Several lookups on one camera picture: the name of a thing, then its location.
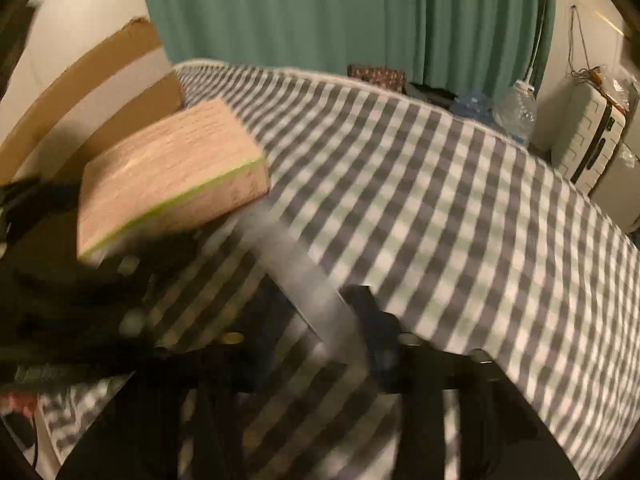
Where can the blue plastic item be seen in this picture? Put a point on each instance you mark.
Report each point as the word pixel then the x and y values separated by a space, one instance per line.
pixel 472 104

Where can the tan rectangular box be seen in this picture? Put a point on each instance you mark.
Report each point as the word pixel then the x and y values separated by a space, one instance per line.
pixel 170 170

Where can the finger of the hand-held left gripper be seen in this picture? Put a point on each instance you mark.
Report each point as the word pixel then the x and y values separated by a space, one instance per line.
pixel 160 255

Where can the clear plastic bag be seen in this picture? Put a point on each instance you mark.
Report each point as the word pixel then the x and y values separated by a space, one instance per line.
pixel 617 87

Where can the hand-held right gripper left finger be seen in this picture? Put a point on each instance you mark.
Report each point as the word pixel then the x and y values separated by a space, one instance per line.
pixel 215 410

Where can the green curtain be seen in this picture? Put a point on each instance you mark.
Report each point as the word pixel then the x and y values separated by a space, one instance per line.
pixel 325 15

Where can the clear plastic water bottle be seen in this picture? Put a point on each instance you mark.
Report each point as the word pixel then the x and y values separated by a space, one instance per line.
pixel 520 110

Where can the plain white tube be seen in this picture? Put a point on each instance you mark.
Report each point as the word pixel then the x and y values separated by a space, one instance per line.
pixel 305 280

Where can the grey checkered cloth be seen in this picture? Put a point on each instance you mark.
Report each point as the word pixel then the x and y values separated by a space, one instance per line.
pixel 450 220

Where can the white ribbed suitcase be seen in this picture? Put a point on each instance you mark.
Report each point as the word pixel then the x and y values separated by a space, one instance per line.
pixel 590 135

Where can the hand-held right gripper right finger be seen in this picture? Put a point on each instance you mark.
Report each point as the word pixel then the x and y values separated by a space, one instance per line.
pixel 382 345

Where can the brown cardboard box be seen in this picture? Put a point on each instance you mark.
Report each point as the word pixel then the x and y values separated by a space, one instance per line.
pixel 110 75

